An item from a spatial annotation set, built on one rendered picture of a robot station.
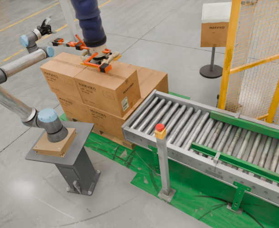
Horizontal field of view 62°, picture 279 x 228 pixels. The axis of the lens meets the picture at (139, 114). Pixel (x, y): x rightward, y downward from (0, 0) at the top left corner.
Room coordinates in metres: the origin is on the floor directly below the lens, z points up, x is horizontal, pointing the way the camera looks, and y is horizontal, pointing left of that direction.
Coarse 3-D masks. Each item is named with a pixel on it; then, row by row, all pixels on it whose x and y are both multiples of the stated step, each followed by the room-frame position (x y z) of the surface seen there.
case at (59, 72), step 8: (56, 56) 2.89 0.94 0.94; (64, 56) 2.84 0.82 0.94; (72, 56) 2.80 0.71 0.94; (48, 64) 2.70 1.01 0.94; (56, 64) 2.66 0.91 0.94; (64, 64) 2.63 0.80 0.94; (72, 64) 2.59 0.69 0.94; (80, 64) 2.55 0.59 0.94; (48, 72) 2.58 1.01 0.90; (56, 72) 2.48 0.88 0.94; (64, 72) 2.43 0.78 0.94; (72, 72) 2.40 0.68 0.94; (48, 80) 2.64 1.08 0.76; (56, 80) 2.52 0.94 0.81; (64, 80) 2.41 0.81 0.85; (72, 80) 2.31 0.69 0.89; (56, 88) 2.58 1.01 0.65; (64, 88) 2.46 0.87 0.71; (72, 88) 2.35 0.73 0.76; (64, 96) 2.51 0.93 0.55; (72, 96) 2.40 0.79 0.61; (80, 96) 2.29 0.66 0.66
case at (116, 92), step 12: (84, 72) 2.35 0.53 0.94; (96, 72) 2.30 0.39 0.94; (108, 72) 2.25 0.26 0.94; (120, 72) 2.21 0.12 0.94; (132, 72) 2.16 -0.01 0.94; (84, 84) 2.20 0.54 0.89; (96, 84) 2.07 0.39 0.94; (108, 84) 2.03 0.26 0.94; (120, 84) 1.99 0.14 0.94; (132, 84) 2.12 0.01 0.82; (84, 96) 2.25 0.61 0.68; (96, 96) 2.11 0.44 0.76; (108, 96) 1.98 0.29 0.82; (120, 96) 1.95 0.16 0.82; (132, 96) 2.09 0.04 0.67; (96, 108) 2.16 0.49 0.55; (108, 108) 2.02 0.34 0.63; (120, 108) 1.91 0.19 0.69
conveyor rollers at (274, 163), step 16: (144, 112) 1.93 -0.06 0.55; (160, 112) 1.88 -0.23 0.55; (192, 112) 1.81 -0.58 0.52; (176, 128) 1.60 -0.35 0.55; (208, 128) 1.52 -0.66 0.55; (240, 128) 1.44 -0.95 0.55; (176, 144) 1.39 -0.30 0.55; (208, 144) 1.33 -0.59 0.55; (224, 144) 1.31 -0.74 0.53; (256, 144) 1.23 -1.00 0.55; (272, 160) 1.05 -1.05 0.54; (256, 176) 0.92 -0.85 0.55
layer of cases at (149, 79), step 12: (144, 72) 2.74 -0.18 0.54; (156, 72) 2.68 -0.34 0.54; (144, 84) 2.46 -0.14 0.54; (156, 84) 2.41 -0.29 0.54; (60, 96) 2.58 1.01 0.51; (144, 96) 2.21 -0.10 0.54; (72, 108) 2.48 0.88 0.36; (84, 108) 2.30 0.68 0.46; (132, 108) 2.04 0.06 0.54; (84, 120) 2.37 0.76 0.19; (96, 120) 2.20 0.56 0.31; (108, 120) 2.05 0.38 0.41; (120, 120) 1.92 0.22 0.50; (108, 132) 2.10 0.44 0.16; (120, 132) 1.95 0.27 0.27
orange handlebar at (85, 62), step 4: (72, 44) 2.43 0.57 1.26; (84, 48) 2.32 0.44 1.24; (88, 48) 2.28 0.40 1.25; (96, 52) 2.15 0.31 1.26; (104, 52) 2.14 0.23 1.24; (108, 52) 2.13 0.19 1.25; (92, 56) 2.09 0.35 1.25; (88, 60) 2.04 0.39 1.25; (88, 64) 1.96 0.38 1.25; (92, 64) 1.93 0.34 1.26; (96, 64) 1.92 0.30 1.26
